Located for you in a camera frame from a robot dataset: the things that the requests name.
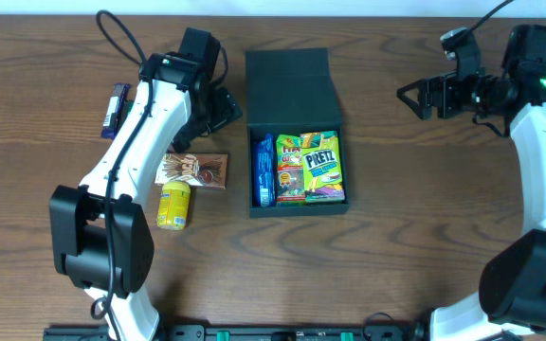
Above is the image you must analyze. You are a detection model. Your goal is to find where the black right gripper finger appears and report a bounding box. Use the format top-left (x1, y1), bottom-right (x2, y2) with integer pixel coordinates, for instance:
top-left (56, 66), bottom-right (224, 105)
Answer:
top-left (396, 79), bottom-right (424, 98)
top-left (397, 92), bottom-right (432, 119)

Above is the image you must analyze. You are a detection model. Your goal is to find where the brown Pocky box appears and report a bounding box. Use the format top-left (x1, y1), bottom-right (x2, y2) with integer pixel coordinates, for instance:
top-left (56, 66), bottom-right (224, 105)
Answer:
top-left (155, 153), bottom-right (228, 189)

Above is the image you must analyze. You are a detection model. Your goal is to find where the dark green flip-lid box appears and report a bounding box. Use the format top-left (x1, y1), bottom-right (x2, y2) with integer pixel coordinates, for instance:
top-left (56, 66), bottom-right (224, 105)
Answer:
top-left (245, 47), bottom-right (351, 218)

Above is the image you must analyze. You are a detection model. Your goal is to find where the blue cookie package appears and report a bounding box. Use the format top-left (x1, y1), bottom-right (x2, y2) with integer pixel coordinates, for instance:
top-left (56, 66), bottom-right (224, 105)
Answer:
top-left (252, 134), bottom-right (276, 207)

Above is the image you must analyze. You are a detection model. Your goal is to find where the green gummy worms bag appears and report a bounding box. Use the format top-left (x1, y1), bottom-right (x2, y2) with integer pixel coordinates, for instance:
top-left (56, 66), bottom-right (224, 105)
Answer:
top-left (276, 135), bottom-right (306, 206)

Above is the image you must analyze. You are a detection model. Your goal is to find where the yellow green Pretz box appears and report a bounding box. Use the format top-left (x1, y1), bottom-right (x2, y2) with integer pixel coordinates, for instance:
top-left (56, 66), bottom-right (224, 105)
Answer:
top-left (300, 131), bottom-right (345, 205)

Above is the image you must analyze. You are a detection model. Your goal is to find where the yellow candy canister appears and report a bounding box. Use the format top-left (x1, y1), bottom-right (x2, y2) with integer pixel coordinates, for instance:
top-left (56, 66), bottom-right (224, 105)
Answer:
top-left (156, 181), bottom-right (191, 230)

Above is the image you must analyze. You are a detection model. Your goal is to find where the green white candy bar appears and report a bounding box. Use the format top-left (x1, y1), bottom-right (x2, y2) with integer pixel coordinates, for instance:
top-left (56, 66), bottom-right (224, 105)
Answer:
top-left (117, 100), bottom-right (134, 130)

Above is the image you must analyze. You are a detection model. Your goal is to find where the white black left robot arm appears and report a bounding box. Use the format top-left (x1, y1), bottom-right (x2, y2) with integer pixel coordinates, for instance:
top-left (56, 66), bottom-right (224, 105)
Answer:
top-left (44, 27), bottom-right (242, 340)

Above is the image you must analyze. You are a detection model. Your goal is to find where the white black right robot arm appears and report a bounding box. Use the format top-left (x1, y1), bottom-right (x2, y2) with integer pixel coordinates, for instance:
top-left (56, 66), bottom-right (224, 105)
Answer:
top-left (397, 25), bottom-right (546, 340)

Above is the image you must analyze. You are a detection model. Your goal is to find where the purple candy bar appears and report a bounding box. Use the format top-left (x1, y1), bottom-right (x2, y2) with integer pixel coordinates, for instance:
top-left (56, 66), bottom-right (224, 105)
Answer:
top-left (100, 82), bottom-right (131, 139)

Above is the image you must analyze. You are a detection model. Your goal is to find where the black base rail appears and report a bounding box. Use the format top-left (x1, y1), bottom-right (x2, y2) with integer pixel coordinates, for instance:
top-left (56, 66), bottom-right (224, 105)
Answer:
top-left (42, 313), bottom-right (432, 341)

